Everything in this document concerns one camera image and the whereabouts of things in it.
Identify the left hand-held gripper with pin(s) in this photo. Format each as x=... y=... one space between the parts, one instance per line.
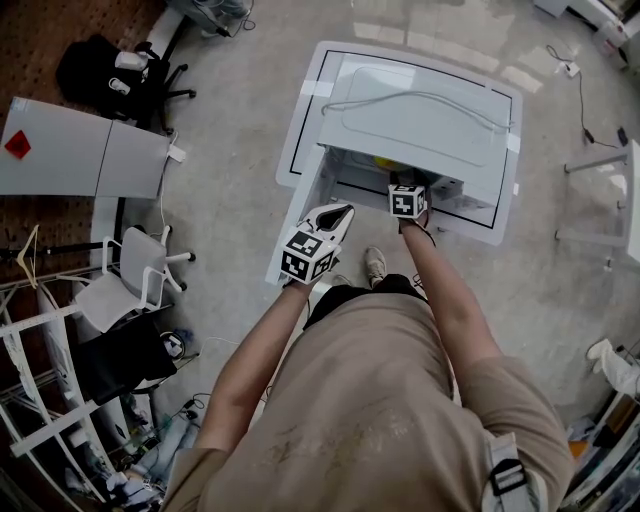
x=310 y=250

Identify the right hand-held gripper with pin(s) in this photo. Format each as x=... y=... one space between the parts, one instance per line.
x=406 y=200

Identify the yellow object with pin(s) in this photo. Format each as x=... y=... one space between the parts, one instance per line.
x=382 y=162

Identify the white machine enclosure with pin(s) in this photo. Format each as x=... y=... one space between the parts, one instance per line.
x=425 y=120

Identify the person's right forearm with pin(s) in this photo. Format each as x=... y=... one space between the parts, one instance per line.
x=450 y=290

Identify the person's left forearm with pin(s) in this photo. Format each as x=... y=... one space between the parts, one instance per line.
x=260 y=340

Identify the white sneaker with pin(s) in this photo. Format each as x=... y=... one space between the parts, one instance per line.
x=375 y=265

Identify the white table with black outline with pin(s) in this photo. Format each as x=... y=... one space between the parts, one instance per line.
x=300 y=150

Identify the person's black shorts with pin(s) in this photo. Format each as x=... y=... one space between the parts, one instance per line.
x=350 y=292

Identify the white power adapter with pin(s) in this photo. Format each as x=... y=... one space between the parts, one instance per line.
x=176 y=152

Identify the white chair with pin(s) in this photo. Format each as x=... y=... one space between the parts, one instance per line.
x=135 y=270

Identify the person's light t-shirt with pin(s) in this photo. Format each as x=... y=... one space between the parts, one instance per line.
x=375 y=425

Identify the white cabinet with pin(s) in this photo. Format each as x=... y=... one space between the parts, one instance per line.
x=167 y=30

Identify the white handheld device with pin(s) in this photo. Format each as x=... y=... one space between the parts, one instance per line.
x=119 y=86
x=127 y=60

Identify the black office chair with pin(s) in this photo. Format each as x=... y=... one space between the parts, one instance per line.
x=110 y=75

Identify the white desk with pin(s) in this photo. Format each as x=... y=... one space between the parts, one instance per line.
x=75 y=155

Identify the white padded object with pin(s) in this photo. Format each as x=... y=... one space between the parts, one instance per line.
x=615 y=365

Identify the wooden clothes hanger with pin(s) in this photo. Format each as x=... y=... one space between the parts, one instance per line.
x=29 y=260

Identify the red diamond tag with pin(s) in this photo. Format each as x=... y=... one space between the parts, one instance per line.
x=18 y=144

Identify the white shelf rack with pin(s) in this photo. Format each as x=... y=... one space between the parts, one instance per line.
x=50 y=390

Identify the white table frame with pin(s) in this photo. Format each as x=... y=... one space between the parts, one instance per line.
x=625 y=200

